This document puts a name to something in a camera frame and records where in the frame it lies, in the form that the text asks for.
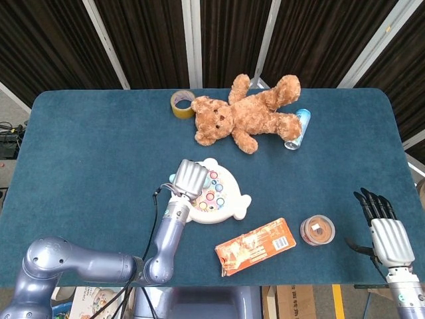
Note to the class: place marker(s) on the white toy packaging box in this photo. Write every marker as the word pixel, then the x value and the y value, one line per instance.
pixel 96 302

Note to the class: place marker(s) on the small round clear container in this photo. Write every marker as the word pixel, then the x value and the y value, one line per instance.
pixel 317 231

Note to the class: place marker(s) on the brown cardboard carton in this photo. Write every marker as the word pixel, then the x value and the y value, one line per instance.
pixel 295 302

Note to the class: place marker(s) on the torn orange cardboard box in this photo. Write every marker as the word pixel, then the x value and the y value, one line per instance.
pixel 255 247

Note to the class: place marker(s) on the brown teddy bear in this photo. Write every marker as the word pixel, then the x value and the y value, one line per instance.
pixel 249 113

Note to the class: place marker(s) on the white plastic button toy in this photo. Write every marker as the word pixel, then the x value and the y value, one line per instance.
pixel 232 206

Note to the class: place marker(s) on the light blue drink can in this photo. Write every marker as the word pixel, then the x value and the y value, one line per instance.
pixel 305 121

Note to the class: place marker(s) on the grey robot torso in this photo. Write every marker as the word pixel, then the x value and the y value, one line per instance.
pixel 212 302

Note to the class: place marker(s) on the white frame bar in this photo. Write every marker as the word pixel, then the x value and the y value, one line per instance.
pixel 194 43
pixel 106 43
pixel 267 40
pixel 375 43
pixel 15 97
pixel 413 141

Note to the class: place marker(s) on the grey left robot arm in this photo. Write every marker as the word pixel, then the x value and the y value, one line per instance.
pixel 169 232

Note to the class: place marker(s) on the teal toy hammer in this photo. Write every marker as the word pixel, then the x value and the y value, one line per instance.
pixel 172 177

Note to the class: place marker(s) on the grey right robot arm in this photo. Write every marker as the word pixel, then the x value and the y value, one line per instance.
pixel 405 295

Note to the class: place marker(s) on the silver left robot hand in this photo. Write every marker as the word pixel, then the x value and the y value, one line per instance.
pixel 191 177

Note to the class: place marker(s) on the dark brown pleated curtain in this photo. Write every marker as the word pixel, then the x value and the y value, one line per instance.
pixel 50 50

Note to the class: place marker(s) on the blue plastic bin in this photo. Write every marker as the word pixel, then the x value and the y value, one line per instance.
pixel 61 312

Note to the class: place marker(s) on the yellow packing tape roll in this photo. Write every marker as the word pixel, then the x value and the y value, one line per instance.
pixel 181 114

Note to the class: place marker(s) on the blue velvet table cloth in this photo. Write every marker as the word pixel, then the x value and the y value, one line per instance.
pixel 83 149

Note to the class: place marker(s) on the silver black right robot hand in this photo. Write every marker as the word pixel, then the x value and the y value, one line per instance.
pixel 390 239

